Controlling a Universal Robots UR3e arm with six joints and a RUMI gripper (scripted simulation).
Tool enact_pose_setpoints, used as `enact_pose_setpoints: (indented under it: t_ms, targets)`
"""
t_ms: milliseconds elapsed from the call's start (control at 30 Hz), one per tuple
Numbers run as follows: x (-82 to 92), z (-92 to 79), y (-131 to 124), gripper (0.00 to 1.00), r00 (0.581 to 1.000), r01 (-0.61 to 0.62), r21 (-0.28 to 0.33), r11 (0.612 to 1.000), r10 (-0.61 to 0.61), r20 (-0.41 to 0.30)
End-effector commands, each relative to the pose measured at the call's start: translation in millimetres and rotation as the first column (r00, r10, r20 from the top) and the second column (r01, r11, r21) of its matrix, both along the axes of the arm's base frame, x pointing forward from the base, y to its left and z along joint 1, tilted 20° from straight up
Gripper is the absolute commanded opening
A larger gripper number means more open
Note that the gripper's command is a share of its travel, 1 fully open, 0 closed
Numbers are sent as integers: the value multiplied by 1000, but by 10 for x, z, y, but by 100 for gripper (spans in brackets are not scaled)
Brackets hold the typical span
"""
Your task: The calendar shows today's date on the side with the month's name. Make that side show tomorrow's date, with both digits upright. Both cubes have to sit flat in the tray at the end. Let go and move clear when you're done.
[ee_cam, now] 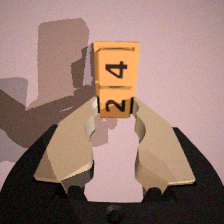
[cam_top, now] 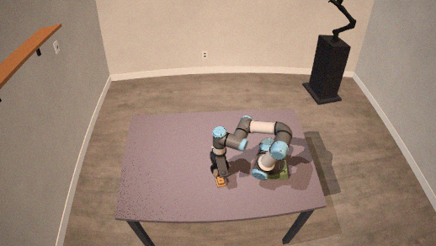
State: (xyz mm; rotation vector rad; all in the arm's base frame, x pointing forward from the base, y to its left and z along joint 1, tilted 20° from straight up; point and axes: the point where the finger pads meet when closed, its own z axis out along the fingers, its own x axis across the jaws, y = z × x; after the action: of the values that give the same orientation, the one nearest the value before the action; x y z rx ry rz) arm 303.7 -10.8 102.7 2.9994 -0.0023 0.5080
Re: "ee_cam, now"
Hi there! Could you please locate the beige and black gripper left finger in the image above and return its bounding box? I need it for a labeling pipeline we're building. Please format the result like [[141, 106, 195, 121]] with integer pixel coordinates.
[[0, 96, 100, 224]]

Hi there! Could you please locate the orange cube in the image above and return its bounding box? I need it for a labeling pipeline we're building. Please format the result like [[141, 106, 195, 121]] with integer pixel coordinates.
[[99, 86, 132, 118], [98, 47, 136, 87]]

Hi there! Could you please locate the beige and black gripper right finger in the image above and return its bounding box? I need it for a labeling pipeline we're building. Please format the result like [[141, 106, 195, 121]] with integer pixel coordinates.
[[130, 96, 224, 224]]

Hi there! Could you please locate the orange wooden tray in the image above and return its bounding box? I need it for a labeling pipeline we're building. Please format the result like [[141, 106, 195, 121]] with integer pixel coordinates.
[[94, 41, 140, 97]]

